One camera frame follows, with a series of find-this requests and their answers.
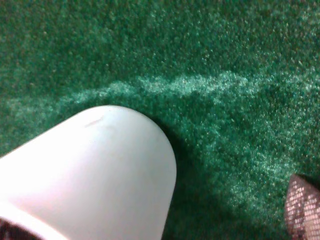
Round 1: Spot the pale blue plastic cup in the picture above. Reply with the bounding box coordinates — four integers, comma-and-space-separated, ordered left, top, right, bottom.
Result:
0, 105, 177, 240

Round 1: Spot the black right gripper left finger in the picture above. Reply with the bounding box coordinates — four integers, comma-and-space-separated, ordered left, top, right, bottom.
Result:
0, 218, 41, 240

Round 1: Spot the green velvet table cloth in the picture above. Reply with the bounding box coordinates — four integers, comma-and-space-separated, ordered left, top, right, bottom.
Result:
0, 0, 320, 240

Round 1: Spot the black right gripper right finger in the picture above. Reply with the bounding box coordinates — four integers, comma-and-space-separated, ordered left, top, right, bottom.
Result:
284, 174, 320, 240

